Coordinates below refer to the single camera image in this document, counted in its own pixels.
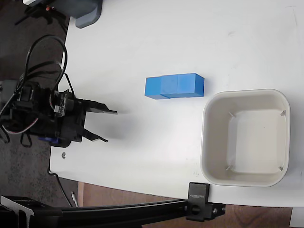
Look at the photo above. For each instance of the small white stick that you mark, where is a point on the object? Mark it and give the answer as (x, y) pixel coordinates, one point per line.
(74, 199)

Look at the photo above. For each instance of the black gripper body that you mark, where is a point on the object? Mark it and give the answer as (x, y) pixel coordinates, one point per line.
(71, 123)

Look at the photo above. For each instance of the black table clamp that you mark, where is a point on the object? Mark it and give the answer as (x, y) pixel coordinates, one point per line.
(198, 202)

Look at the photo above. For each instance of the white square plastic bowl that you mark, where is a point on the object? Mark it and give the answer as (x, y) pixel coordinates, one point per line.
(256, 142)

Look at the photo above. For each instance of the small metal nut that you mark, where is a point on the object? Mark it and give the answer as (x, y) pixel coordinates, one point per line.
(63, 155)

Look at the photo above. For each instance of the black camera circuit board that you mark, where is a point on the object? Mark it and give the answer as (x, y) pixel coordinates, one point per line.
(62, 102)

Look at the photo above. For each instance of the white panel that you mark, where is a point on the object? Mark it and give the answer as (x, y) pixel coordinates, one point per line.
(298, 217)

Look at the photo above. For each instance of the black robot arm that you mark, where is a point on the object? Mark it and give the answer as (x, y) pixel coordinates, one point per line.
(26, 111)

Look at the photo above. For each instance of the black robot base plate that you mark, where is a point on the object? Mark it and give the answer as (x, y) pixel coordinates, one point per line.
(64, 142)

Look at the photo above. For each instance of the gray stand base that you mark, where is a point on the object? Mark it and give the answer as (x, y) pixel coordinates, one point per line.
(88, 14)

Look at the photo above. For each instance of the black tripod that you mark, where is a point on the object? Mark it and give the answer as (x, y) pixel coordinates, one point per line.
(40, 14)

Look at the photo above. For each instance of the blue cube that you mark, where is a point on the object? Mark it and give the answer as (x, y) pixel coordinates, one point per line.
(169, 85)
(190, 84)
(152, 86)

